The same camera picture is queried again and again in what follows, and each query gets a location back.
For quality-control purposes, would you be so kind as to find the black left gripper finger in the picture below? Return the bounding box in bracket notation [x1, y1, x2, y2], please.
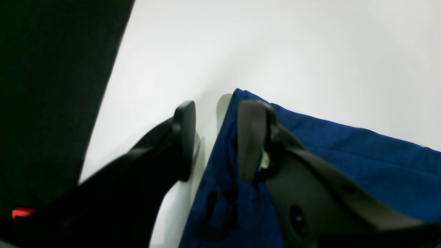
[1, 101, 196, 248]

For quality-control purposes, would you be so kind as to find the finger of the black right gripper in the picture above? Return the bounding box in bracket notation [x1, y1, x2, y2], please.
[238, 100, 440, 248]

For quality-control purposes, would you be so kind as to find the blue long-sleeve T-shirt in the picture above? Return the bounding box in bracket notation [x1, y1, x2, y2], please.
[179, 89, 440, 248]

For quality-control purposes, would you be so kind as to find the red and black clamp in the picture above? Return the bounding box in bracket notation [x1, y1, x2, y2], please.
[12, 207, 36, 219]

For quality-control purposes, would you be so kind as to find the black cloth side table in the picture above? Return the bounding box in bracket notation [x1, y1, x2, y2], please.
[0, 0, 134, 218]

